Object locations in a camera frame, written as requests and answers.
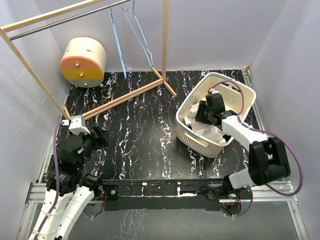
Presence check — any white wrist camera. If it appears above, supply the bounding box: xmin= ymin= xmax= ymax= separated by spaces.
xmin=208 ymin=88 xmax=220 ymax=94
xmin=68 ymin=115 xmax=91 ymax=136

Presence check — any metal hanging rod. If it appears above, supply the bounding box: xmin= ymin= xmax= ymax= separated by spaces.
xmin=8 ymin=0 xmax=131 ymax=41

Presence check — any wooden clothes rack frame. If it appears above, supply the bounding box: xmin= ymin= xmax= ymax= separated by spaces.
xmin=0 ymin=0 xmax=177 ymax=120

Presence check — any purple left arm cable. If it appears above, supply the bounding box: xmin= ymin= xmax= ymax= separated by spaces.
xmin=32 ymin=121 xmax=70 ymax=236

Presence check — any white t shirt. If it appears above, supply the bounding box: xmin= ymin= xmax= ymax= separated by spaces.
xmin=184 ymin=103 xmax=231 ymax=144

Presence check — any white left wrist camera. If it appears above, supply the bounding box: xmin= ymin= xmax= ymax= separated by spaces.
xmin=68 ymin=115 xmax=91 ymax=136

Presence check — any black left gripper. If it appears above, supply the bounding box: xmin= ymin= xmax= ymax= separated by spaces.
xmin=75 ymin=124 xmax=110 ymax=168

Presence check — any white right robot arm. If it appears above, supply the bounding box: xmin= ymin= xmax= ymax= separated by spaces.
xmin=195 ymin=91 xmax=291 ymax=199

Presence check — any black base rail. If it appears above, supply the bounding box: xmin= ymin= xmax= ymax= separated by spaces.
xmin=99 ymin=178 xmax=253 ymax=212

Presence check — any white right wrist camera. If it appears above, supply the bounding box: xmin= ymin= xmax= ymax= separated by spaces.
xmin=208 ymin=88 xmax=220 ymax=94

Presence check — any cream plastic laundry basket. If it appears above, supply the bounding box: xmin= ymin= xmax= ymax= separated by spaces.
xmin=175 ymin=72 xmax=257 ymax=158

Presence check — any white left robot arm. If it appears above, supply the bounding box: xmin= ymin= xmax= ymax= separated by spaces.
xmin=29 ymin=125 xmax=110 ymax=240

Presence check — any blue wire hanger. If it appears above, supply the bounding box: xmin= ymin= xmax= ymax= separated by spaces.
xmin=122 ymin=0 xmax=154 ymax=68
xmin=109 ymin=6 xmax=128 ymax=80

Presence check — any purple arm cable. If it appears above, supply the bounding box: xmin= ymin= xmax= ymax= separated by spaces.
xmin=32 ymin=121 xmax=70 ymax=236
xmin=209 ymin=81 xmax=305 ymax=218

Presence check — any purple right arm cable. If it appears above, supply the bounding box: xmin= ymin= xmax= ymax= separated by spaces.
xmin=209 ymin=81 xmax=305 ymax=218

